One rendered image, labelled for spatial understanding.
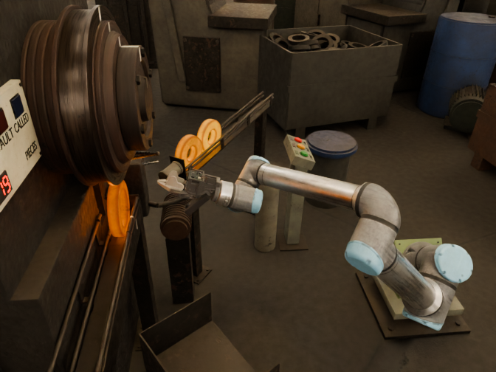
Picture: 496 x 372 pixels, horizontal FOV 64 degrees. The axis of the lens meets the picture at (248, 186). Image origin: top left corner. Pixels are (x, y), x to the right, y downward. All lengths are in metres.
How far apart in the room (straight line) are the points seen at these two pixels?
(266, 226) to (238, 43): 2.06
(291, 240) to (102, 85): 1.57
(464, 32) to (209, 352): 3.60
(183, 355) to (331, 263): 1.31
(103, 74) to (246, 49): 2.84
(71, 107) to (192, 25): 2.94
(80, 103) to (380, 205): 0.85
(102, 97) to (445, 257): 1.36
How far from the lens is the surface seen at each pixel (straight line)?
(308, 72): 3.27
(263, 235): 2.18
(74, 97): 0.97
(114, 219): 1.27
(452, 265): 1.76
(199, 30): 3.83
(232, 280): 2.10
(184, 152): 1.67
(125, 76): 1.04
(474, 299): 2.34
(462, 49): 4.18
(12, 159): 0.92
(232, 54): 3.81
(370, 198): 1.26
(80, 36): 1.02
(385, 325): 2.01
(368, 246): 1.20
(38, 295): 0.96
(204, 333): 1.14
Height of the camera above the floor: 1.52
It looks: 33 degrees down
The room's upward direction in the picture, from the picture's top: 1 degrees clockwise
